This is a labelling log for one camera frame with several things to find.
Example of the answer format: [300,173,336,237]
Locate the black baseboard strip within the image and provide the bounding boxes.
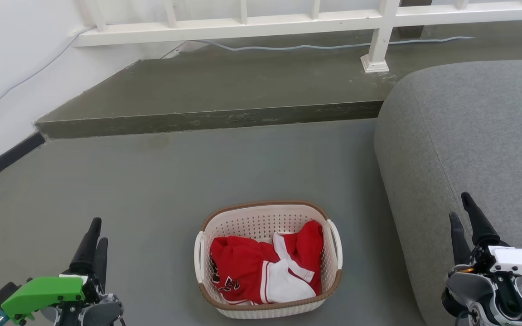
[0,131,46,192]

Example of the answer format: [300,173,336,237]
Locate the raised dark concrete step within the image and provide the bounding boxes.
[34,20,522,140]

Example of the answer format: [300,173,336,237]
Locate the thin white wall cable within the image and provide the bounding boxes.
[0,26,95,122]

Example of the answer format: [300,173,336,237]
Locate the white plastic laundry basket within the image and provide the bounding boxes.
[194,201,343,319]

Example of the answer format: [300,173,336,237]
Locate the grey fabric sofa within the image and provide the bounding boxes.
[374,59,522,326]

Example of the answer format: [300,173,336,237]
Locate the red and white clothing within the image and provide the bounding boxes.
[210,220,324,306]

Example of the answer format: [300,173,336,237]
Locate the white railing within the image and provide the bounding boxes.
[72,0,522,73]

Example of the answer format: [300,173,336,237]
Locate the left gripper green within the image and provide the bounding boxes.
[0,217,108,325]

